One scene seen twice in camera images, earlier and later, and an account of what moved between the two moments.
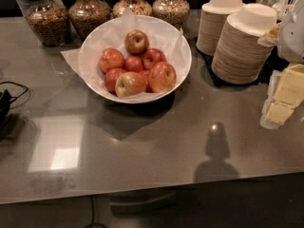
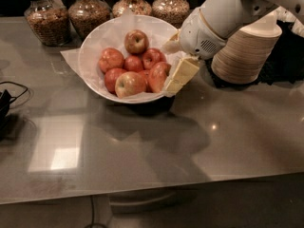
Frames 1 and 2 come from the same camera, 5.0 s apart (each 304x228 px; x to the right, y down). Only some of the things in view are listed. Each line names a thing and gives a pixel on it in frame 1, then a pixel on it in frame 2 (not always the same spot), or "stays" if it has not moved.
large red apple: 161,78 stays
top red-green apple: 137,42 stays
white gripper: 292,42 → 199,35
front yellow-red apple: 128,84 stays
